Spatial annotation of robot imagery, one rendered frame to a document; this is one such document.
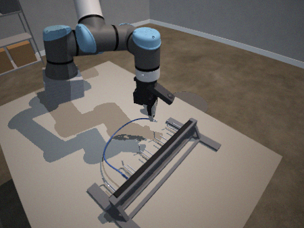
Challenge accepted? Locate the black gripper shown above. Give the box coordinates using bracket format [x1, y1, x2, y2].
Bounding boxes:
[133, 76, 158, 121]

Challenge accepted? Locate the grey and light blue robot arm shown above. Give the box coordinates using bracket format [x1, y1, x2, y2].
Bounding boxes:
[43, 0, 175, 105]

